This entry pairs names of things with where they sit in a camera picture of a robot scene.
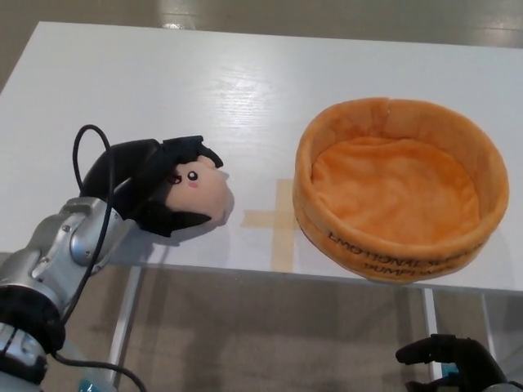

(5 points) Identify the orange plush round plate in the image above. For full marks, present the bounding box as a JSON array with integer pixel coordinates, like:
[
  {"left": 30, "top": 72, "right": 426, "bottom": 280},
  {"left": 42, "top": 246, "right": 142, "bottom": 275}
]
[{"left": 293, "top": 96, "right": 512, "bottom": 285}]

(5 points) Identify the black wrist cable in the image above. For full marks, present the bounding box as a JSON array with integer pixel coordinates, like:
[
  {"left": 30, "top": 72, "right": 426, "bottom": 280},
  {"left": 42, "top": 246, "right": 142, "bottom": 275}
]
[{"left": 51, "top": 123, "right": 149, "bottom": 392}]

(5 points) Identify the white table leg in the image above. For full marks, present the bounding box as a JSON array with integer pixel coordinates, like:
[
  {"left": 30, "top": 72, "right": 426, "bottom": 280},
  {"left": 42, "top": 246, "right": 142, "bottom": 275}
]
[
  {"left": 108, "top": 267, "right": 145, "bottom": 392},
  {"left": 422, "top": 287, "right": 445, "bottom": 371}
]

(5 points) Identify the pink round plush toy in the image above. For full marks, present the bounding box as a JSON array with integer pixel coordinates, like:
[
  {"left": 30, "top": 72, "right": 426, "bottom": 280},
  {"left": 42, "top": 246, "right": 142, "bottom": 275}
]
[{"left": 163, "top": 157, "right": 231, "bottom": 225}]

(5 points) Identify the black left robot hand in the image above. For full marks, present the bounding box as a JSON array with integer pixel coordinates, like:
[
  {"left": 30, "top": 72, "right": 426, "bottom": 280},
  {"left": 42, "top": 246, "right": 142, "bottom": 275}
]
[{"left": 79, "top": 134, "right": 225, "bottom": 238}]

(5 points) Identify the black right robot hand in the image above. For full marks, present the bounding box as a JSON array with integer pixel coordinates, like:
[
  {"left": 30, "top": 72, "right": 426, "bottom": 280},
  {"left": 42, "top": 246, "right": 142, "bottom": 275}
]
[{"left": 395, "top": 333, "right": 510, "bottom": 392}]

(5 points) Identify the light blue curved frame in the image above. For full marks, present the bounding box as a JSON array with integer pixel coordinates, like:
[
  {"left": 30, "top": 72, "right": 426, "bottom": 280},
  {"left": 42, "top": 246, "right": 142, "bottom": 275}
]
[{"left": 60, "top": 338, "right": 119, "bottom": 392}]

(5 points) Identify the beige masking tape strip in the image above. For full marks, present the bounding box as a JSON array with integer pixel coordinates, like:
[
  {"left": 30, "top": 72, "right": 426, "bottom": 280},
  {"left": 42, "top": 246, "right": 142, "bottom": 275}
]
[
  {"left": 243, "top": 207, "right": 302, "bottom": 229},
  {"left": 272, "top": 178, "right": 297, "bottom": 272}
]

